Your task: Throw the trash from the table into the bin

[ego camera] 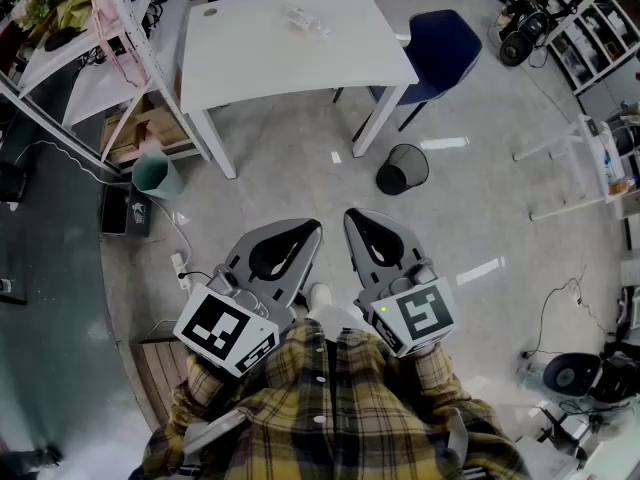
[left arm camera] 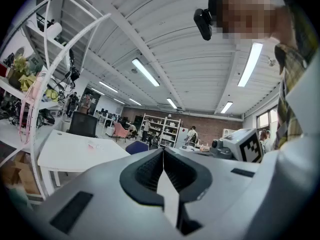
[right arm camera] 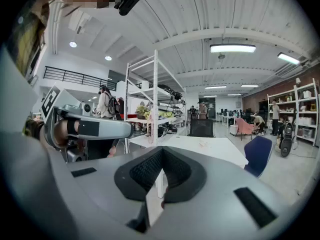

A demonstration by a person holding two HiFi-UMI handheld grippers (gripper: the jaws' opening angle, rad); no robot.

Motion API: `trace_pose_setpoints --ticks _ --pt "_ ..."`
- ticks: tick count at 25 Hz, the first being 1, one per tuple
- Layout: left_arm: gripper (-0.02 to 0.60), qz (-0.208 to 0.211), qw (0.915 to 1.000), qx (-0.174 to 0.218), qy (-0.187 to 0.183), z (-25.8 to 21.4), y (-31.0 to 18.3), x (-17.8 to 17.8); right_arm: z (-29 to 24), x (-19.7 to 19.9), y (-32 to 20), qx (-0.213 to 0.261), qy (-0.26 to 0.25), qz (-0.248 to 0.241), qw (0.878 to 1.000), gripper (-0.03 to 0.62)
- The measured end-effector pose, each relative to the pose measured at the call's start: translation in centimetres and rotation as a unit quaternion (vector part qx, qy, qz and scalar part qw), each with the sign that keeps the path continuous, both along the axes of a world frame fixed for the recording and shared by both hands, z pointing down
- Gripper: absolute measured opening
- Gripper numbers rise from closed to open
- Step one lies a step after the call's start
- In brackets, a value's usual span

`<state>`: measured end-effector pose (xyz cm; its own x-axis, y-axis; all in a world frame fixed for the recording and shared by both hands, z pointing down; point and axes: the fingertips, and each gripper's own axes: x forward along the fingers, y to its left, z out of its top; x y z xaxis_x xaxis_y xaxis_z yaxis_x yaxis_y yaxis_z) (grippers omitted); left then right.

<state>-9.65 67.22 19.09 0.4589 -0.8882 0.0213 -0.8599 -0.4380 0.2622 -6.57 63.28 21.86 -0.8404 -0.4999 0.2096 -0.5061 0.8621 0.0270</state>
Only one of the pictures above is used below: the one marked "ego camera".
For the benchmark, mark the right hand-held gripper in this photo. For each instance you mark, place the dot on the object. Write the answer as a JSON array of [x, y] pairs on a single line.
[[420, 313]]

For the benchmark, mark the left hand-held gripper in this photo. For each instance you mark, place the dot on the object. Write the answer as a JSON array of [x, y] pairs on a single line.
[[215, 328]]

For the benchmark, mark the black mesh waste bin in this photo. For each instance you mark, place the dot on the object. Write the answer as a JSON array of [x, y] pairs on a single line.
[[400, 175]]

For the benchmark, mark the clear plastic bottle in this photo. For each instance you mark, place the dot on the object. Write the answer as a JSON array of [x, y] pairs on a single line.
[[305, 20]]

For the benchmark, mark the person's left forearm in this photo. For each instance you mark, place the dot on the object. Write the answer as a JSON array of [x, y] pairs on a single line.
[[205, 383]]

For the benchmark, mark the person's right forearm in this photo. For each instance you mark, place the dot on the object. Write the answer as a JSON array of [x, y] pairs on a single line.
[[435, 383]]

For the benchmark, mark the person's white trousers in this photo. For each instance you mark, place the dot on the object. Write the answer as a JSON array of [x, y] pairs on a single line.
[[335, 320]]

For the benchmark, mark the white power strip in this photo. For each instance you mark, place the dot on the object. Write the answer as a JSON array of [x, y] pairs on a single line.
[[180, 268]]

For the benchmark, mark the green plastic bin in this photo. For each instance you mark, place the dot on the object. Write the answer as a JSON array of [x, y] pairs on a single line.
[[157, 178]]

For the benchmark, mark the wooden slat pallet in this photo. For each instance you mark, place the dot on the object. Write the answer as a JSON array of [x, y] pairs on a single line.
[[160, 368]]

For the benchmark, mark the person's yellow plaid shirt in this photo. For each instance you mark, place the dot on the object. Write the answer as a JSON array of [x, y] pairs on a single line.
[[320, 418]]

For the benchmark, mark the black box with white logo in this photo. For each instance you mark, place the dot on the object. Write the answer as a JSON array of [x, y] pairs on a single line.
[[117, 213]]

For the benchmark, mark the cardboard box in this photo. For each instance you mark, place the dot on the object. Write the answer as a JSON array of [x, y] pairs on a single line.
[[165, 125], [122, 138]]

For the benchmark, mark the blue chair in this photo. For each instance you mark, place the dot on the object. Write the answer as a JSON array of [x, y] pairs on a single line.
[[440, 48]]

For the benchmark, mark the black round device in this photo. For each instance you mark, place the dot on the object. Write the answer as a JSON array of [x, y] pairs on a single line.
[[570, 375]]

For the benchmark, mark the white side table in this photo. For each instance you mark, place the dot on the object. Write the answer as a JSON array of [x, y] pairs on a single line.
[[595, 143]]

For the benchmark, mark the black floor machine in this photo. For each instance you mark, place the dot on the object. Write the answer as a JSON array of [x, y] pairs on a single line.
[[517, 50]]

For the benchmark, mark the black equipment case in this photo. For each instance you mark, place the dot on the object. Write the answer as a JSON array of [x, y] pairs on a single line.
[[617, 380]]

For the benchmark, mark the white metal shelf rack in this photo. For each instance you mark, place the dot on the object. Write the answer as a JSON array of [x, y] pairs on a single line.
[[60, 60]]

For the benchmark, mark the white cubby shelf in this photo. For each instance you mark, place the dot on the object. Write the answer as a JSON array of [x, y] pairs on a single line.
[[590, 33]]

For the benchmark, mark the pale pink wrapped bundle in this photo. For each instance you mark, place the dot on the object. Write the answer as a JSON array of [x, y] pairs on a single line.
[[107, 8]]

